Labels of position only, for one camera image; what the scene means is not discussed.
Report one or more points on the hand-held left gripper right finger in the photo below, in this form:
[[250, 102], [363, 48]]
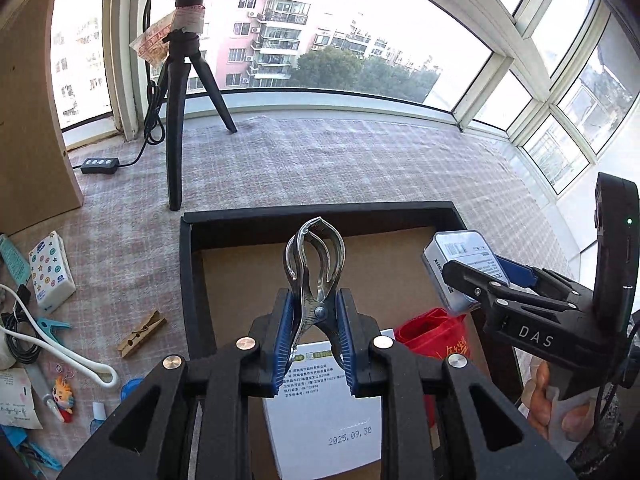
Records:
[[350, 340]]

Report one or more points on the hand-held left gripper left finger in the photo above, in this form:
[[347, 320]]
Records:
[[282, 340]]

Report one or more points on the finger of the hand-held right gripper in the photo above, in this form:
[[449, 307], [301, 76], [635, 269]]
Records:
[[475, 280], [517, 271]]

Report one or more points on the white blue small box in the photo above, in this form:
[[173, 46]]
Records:
[[460, 250]]

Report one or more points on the silver metal clip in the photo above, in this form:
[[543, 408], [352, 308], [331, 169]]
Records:
[[312, 305]]

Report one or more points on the black cardboard box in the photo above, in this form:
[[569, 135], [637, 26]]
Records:
[[240, 280]]

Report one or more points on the smiley print tissue packet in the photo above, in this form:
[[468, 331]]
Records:
[[50, 275]]

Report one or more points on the clear plastic tube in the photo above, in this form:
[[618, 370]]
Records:
[[37, 385]]

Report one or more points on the person's right hand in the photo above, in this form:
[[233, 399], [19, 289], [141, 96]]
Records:
[[537, 400]]

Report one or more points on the red cloth bag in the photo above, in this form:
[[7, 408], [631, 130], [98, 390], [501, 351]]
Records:
[[430, 332]]

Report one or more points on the white paper box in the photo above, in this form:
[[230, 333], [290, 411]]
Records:
[[320, 425]]

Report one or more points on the wooden clothespin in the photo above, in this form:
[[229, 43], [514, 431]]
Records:
[[140, 335]]

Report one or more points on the blue round disc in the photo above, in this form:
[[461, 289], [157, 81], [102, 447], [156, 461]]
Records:
[[131, 389]]

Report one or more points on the small blue bottle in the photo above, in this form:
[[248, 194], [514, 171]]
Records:
[[98, 417]]

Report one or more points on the black tripod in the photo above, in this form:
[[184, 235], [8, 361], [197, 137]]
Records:
[[174, 160]]

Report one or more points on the black inline remote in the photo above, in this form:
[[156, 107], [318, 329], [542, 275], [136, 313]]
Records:
[[100, 166]]

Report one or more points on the white paper card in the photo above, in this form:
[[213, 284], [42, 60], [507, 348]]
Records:
[[17, 400]]

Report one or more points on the teal tube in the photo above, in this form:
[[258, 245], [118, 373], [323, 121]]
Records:
[[12, 260]]

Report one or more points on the curved wooden board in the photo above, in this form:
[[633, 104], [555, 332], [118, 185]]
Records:
[[30, 135]]

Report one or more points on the pink paper label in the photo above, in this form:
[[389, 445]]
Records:
[[187, 17]]

